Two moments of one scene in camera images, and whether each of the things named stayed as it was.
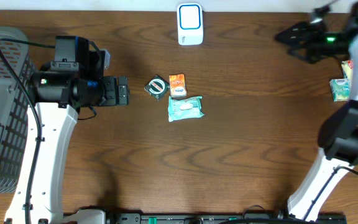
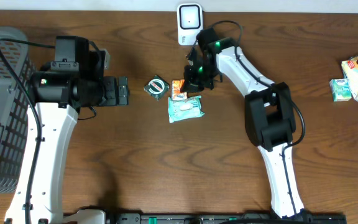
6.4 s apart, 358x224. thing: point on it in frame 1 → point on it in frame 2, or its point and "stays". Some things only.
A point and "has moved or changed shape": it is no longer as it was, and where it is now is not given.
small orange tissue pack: [178, 85] has moved or changed shape
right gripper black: [306, 29] → [190, 85]
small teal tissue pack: [340, 89] stays
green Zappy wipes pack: [179, 109] stays
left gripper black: [112, 99] stays
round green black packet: [157, 87] stays
